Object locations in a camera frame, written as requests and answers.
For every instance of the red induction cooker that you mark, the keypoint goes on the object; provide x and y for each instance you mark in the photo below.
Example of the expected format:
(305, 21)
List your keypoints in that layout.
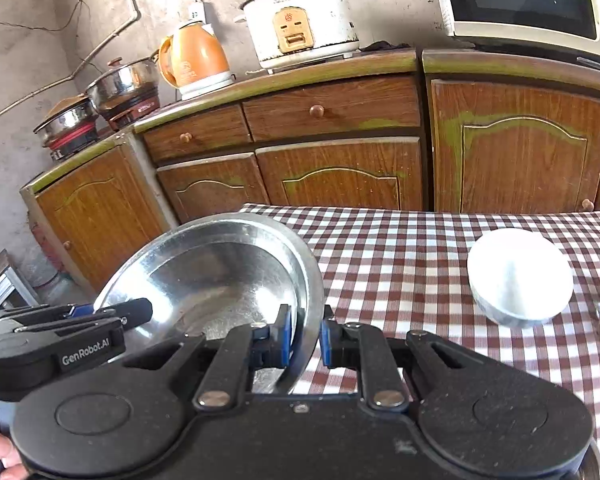
(135, 112)

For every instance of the grey metal rack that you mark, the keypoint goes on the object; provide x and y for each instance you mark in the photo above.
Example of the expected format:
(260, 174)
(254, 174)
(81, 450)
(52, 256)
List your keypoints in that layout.
(5, 285)

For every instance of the grey wall pipe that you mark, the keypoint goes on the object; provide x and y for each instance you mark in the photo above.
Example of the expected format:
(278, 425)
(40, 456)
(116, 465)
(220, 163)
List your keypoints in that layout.
(130, 20)

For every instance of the white bowl with blue pattern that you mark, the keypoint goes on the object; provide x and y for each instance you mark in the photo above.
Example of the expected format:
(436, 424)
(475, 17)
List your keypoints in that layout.
(520, 275)

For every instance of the medium steel plate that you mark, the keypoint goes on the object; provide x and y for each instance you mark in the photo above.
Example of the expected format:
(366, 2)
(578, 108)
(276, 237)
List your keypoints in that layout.
(220, 270)

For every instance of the single door wooden corner cabinet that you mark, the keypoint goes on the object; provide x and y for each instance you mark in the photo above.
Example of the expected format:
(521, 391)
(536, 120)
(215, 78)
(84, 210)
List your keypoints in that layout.
(95, 215)

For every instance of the red white checkered tablecloth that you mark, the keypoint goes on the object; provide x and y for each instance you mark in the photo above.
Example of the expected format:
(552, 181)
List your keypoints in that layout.
(405, 260)

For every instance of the white rice cooker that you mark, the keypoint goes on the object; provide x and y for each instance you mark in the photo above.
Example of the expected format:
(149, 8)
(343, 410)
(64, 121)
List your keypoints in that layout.
(300, 25)

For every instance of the black cloth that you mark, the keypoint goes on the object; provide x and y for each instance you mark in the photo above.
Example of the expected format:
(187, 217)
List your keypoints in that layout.
(387, 46)

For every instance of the orange electric kettle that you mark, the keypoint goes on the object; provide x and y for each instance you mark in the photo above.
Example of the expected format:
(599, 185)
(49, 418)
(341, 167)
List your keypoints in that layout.
(200, 57)

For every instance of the wooden cabinet with drawers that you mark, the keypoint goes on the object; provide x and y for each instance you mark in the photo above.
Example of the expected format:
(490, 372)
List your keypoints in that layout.
(340, 175)

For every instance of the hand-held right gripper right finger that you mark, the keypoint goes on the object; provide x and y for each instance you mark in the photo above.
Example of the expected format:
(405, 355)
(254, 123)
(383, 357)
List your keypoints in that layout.
(328, 340)

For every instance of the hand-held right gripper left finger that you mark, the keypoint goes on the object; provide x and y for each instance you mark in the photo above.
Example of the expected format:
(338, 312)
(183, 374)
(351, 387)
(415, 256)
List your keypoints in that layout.
(282, 335)

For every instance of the steel pot with brown lid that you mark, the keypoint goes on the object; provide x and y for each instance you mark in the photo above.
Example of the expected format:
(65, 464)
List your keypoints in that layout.
(65, 117)

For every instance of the red black cooker base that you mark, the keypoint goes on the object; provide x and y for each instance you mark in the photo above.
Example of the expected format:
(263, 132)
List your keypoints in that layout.
(75, 144)

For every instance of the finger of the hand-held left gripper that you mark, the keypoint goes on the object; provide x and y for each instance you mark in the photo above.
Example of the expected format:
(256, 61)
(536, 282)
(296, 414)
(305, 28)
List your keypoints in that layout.
(130, 312)
(82, 310)

